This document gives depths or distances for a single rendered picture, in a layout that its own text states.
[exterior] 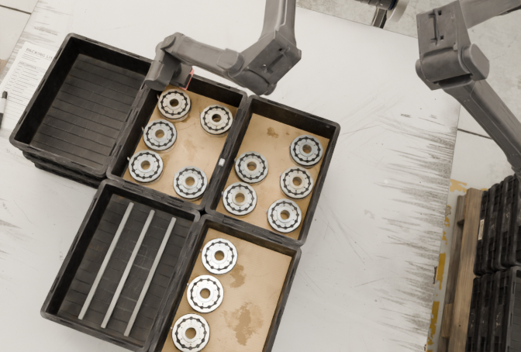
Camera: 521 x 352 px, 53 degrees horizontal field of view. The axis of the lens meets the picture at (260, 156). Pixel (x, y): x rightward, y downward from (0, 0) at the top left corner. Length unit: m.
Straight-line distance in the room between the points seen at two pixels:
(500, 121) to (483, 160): 1.72
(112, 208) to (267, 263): 0.49
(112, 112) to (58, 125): 0.17
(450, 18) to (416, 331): 1.07
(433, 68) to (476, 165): 1.84
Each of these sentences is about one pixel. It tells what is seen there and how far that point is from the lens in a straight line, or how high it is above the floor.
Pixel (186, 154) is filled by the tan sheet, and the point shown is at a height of 0.83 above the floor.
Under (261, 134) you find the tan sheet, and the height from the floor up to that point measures 0.83.
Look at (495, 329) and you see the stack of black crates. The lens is 2.23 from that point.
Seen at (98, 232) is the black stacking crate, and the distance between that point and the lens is 1.62.
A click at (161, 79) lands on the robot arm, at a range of 1.38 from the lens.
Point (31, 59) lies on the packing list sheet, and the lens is 2.04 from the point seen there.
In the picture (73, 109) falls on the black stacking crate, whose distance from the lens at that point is 1.76.
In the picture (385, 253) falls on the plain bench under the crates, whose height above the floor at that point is 0.70.
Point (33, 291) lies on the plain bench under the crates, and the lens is 1.77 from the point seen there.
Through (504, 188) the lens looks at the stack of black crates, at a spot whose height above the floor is 0.37.
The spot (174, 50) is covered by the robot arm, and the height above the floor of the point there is 1.24.
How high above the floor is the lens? 2.37
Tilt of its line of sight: 70 degrees down
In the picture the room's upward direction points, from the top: 12 degrees clockwise
